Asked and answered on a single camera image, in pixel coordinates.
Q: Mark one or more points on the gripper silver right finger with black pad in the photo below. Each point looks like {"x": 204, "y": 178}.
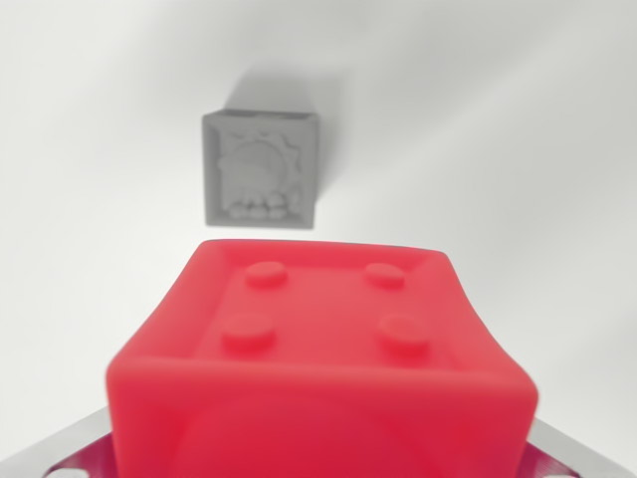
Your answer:
{"x": 572, "y": 458}

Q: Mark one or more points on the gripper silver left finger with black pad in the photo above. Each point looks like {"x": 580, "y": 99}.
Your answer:
{"x": 55, "y": 453}

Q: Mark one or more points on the red embossed cube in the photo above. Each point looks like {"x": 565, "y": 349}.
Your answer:
{"x": 323, "y": 398}

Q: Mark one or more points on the grey embossed cube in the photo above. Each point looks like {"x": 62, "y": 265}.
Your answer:
{"x": 259, "y": 169}

